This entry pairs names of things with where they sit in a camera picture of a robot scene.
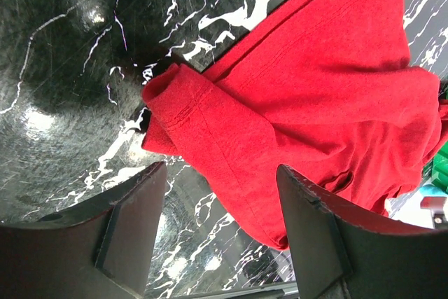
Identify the green plastic bin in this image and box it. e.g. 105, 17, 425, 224
421, 81, 448, 197

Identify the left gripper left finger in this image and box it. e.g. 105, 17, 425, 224
1, 162, 167, 298

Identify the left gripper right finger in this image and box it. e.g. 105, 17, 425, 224
276, 165, 447, 298

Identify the red t shirt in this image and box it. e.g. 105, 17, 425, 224
142, 0, 447, 250

